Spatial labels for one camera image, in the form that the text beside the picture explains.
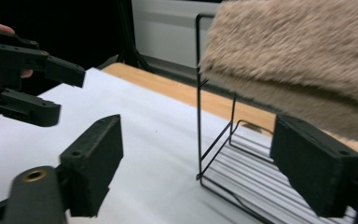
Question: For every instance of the white board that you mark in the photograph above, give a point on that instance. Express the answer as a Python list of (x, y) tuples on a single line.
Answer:
[(155, 140)]

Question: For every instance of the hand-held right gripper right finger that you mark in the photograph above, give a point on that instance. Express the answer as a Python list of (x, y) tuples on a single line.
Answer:
[(313, 168)]

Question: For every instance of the beige towel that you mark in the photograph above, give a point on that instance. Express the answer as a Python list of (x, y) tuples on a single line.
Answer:
[(292, 62)]

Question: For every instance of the black metal stand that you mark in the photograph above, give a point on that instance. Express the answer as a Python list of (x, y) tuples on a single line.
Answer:
[(130, 40)]

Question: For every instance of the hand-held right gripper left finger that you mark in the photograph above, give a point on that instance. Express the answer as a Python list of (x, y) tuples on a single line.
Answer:
[(96, 161)]

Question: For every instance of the white cabinet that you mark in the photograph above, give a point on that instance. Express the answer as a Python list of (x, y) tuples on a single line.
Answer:
[(167, 28)]

